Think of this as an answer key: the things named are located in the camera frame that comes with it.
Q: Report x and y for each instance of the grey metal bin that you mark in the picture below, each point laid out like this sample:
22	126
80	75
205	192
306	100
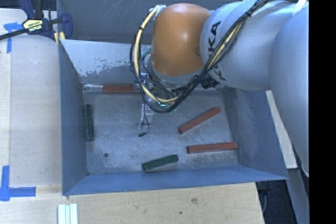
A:
118	136

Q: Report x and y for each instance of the black cylinder on white bracket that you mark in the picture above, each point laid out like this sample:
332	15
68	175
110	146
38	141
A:
209	83

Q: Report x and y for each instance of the dark green flat block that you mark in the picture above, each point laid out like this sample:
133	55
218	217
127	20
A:
89	122
160	162

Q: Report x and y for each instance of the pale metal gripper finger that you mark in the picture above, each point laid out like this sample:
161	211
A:
150	112
142	119

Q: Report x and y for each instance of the red-brown flat block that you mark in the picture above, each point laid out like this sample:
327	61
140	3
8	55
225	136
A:
212	147
119	89
199	120

